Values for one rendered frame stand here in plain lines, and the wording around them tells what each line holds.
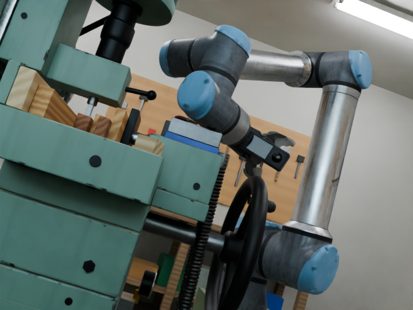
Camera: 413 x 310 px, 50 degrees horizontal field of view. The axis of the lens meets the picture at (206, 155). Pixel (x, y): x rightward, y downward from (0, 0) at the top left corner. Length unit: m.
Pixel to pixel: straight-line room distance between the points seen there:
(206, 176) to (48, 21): 0.38
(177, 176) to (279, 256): 0.62
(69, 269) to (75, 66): 0.38
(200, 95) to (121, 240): 0.38
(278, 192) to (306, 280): 3.06
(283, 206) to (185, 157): 3.58
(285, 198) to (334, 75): 3.00
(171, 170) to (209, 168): 0.07
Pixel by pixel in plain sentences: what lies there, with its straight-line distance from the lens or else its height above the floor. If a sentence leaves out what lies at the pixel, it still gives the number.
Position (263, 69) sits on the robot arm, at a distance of 1.26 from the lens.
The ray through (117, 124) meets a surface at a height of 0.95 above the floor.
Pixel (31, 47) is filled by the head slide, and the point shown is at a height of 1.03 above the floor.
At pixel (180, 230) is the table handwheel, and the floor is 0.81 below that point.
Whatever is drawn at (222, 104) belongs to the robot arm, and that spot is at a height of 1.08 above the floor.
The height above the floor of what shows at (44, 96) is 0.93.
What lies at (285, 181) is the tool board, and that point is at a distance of 4.32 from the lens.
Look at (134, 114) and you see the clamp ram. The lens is 0.80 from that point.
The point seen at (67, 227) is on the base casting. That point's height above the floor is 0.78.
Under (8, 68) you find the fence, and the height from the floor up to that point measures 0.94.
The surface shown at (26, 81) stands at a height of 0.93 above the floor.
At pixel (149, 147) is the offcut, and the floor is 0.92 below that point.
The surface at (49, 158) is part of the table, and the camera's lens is 0.54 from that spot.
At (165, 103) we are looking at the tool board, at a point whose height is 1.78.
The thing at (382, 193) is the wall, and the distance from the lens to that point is 4.78.
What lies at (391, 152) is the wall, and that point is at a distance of 4.87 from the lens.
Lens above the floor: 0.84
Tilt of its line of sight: 8 degrees up
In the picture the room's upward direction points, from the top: 18 degrees clockwise
